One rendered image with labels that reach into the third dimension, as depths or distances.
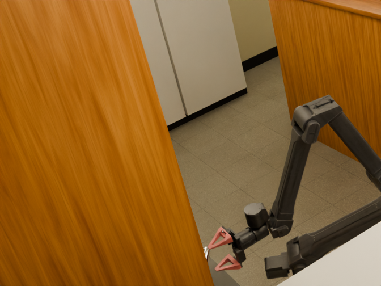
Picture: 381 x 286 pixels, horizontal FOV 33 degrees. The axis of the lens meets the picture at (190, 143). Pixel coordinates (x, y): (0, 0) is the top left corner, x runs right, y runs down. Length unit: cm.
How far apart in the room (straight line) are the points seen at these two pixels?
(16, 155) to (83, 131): 15
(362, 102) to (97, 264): 286
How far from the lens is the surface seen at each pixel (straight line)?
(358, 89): 415
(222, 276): 237
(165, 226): 161
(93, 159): 145
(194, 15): 518
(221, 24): 532
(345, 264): 77
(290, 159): 198
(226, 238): 203
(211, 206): 435
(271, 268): 181
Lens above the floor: 250
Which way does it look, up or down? 29 degrees down
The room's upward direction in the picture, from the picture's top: 16 degrees counter-clockwise
